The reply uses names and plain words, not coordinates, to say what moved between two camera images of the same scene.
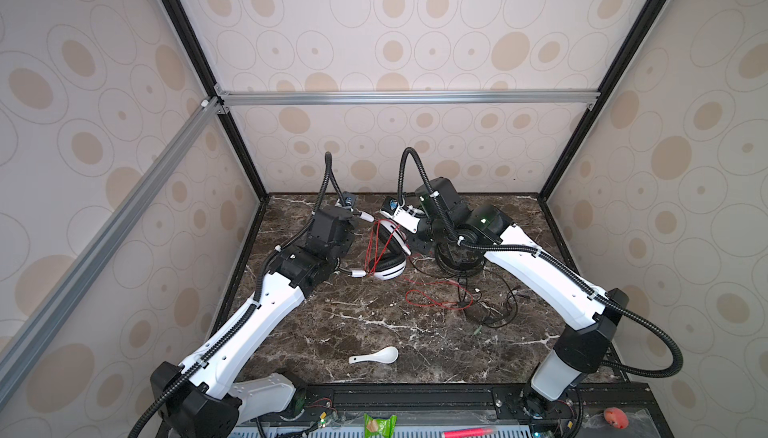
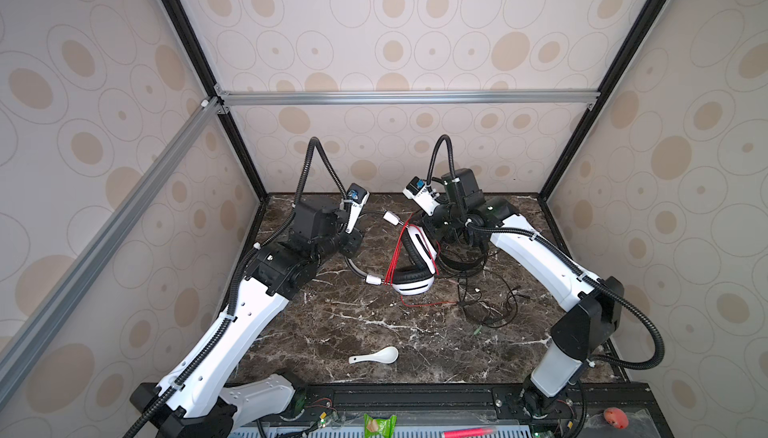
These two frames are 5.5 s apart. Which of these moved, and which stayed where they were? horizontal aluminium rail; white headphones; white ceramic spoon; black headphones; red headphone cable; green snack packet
Moved: white headphones; red headphone cable
Stayed: green snack packet; black headphones; white ceramic spoon; horizontal aluminium rail
